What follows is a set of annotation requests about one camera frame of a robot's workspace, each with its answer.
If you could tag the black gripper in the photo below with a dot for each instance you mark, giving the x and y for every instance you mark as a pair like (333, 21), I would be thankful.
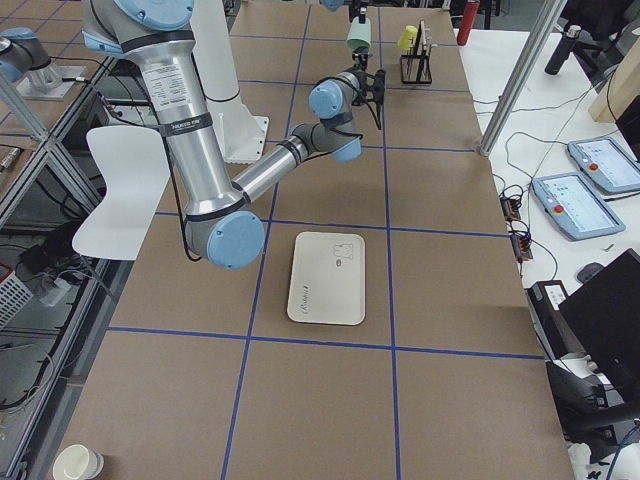
(360, 11)
(361, 64)

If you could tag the light green plastic cup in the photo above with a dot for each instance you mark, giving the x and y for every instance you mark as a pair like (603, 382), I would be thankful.
(359, 35)

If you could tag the yellow plastic cup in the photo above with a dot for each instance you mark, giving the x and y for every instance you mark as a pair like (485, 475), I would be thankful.
(408, 38)

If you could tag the cream rabbit tray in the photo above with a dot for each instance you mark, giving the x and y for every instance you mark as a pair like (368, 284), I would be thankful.
(327, 283)

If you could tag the paper cup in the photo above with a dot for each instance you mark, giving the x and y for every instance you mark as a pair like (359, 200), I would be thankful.
(77, 462)

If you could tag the red bottle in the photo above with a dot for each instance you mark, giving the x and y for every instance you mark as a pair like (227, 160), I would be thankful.
(467, 21)

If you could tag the black bottle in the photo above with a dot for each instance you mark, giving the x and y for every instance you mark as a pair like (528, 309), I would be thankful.
(563, 49)

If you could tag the blue teach pendant near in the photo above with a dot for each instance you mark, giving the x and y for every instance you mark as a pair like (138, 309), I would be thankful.
(575, 206)

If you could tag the blue teach pendant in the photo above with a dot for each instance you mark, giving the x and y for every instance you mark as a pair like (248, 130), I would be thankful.
(575, 206)
(610, 167)

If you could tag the white plastic chair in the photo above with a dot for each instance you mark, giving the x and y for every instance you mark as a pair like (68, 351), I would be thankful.
(134, 167)

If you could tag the blue teach pendant far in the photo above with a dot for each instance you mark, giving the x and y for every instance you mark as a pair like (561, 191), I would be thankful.
(610, 167)

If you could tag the black computer mouse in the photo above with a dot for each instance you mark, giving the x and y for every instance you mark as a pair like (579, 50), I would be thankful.
(588, 272)

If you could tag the black monitor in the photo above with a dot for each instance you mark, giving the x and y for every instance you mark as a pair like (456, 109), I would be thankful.
(604, 315)

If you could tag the black wire cup rack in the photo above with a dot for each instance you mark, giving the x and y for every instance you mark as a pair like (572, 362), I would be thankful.
(415, 63)

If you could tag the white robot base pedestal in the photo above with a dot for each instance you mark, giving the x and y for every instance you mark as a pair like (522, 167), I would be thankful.
(240, 134)

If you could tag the metal frame post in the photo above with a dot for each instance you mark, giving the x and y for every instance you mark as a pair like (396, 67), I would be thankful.
(542, 27)

